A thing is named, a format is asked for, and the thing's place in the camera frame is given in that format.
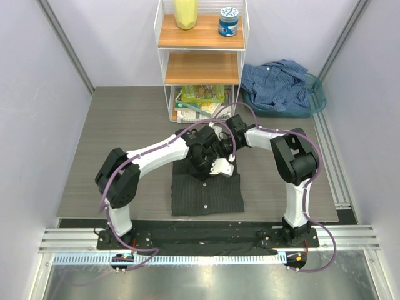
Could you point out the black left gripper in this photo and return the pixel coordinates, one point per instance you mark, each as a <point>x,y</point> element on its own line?
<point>202,175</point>

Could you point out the black pinstripe long sleeve shirt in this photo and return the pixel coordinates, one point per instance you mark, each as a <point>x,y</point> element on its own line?
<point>192,197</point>

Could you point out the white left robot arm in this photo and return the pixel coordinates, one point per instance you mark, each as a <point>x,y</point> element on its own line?
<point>118,177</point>

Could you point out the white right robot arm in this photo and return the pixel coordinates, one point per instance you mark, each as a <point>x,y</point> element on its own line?
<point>297,163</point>

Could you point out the stack of books and papers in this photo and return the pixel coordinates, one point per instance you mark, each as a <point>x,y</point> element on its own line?
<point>190,113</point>

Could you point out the blue checked long sleeve shirt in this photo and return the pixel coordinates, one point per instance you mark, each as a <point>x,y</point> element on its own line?
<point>278,86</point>

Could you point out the teal plastic basin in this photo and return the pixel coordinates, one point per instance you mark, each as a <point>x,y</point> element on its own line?
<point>316,96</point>

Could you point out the blue lidded jar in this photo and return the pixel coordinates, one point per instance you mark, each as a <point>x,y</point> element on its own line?
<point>228,21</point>

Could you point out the yellow vase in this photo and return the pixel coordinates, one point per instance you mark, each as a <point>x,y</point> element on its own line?
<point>185,13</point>

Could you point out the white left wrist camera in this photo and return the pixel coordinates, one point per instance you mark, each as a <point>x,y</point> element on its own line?
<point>223,167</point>

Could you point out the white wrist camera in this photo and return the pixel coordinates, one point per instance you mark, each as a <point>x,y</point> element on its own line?
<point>214,125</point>
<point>223,167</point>

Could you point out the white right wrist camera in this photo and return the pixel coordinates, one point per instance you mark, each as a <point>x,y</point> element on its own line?
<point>214,125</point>

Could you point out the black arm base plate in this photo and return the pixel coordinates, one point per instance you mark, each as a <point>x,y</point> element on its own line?
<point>207,238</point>

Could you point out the white wire wooden shelf unit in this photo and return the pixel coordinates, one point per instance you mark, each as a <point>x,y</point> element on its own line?
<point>200,55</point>

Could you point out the perforated metal rail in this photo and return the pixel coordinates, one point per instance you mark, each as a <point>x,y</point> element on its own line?
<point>77,259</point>

